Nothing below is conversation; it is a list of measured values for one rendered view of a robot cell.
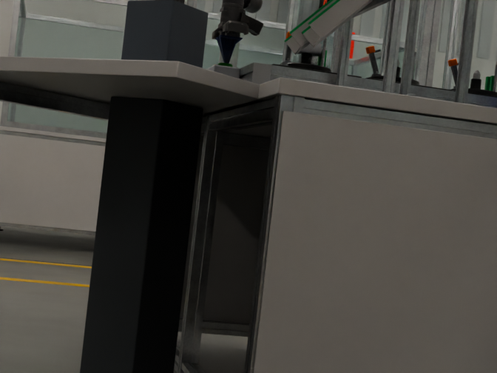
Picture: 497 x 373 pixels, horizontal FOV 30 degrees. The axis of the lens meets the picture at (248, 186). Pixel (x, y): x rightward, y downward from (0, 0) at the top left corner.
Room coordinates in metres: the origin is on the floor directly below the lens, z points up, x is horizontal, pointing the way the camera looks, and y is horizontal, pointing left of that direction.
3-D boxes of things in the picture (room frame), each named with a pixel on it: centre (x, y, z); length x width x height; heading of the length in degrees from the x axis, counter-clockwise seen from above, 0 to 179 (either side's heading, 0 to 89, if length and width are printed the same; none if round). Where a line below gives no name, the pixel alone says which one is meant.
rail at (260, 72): (2.73, 0.10, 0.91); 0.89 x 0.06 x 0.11; 13
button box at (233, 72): (2.53, 0.11, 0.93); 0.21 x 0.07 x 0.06; 13
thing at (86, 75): (2.19, 0.20, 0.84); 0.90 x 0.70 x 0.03; 147
